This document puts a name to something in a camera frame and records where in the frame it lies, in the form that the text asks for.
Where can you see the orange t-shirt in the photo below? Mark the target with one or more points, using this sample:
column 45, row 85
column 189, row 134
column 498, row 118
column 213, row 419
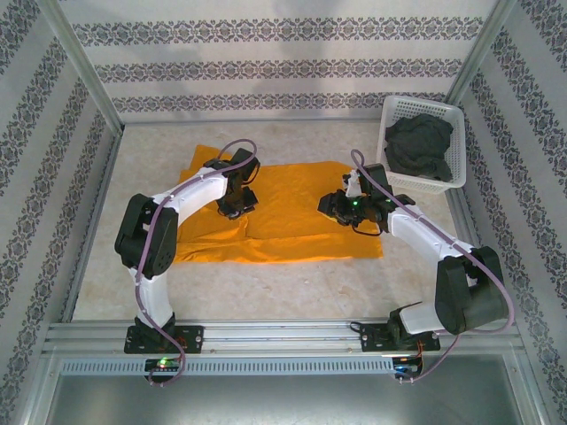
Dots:
column 292, row 221

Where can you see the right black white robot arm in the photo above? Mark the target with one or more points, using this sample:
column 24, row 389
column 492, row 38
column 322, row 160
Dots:
column 469, row 288

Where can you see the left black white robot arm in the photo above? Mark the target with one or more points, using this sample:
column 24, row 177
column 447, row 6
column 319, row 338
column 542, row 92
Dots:
column 146, row 234

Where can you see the black t-shirt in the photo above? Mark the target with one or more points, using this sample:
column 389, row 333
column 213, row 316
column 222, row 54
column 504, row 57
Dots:
column 418, row 144

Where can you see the white plastic basket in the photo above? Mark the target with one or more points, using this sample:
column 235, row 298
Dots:
column 457, row 133

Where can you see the grey metal sheet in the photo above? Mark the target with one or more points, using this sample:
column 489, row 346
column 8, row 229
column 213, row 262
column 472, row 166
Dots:
column 283, row 400

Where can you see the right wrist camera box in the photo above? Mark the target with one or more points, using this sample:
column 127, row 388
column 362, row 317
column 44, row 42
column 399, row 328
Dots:
column 352, row 182

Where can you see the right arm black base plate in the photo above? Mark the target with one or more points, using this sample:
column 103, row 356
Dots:
column 374, row 338

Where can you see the aluminium mounting rail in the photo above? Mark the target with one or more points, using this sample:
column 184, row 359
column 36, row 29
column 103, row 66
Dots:
column 283, row 336

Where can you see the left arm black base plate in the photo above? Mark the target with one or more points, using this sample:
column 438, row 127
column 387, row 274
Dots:
column 190, row 338

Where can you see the aluminium frame post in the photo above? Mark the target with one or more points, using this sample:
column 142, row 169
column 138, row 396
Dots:
column 80, row 57
column 480, row 48

